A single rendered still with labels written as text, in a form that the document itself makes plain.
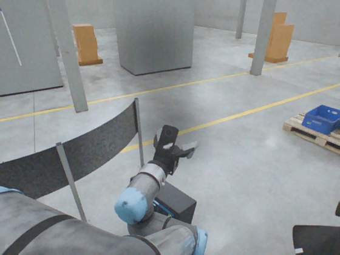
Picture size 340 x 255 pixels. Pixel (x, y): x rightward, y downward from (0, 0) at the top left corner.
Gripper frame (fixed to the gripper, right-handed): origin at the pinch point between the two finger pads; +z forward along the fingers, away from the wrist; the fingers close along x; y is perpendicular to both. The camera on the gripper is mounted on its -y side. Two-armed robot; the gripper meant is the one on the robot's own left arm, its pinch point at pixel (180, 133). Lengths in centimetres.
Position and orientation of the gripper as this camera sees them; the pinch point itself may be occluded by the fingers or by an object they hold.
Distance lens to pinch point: 76.0
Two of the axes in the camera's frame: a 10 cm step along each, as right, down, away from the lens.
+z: 3.9, -4.7, 7.9
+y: -1.3, 8.2, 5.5
